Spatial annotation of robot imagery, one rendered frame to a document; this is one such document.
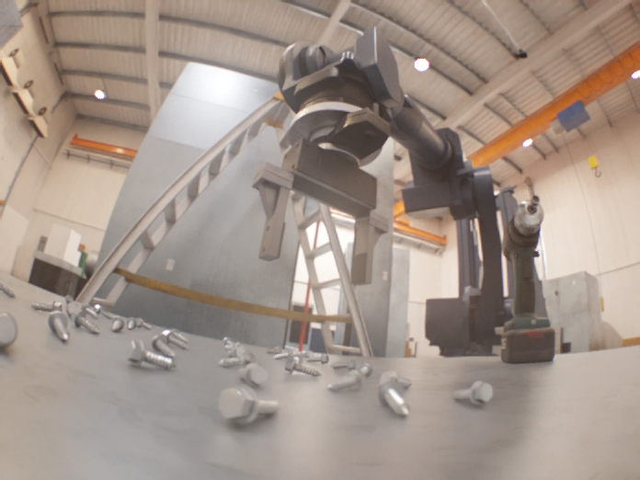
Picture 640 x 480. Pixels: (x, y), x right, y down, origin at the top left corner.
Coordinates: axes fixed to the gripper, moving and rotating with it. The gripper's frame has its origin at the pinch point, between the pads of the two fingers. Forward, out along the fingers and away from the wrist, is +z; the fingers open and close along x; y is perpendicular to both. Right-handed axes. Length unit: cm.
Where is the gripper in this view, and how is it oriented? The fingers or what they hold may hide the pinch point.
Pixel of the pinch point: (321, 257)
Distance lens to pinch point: 33.8
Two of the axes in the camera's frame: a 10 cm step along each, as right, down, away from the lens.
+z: -1.2, 9.3, -3.4
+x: -8.1, -2.9, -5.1
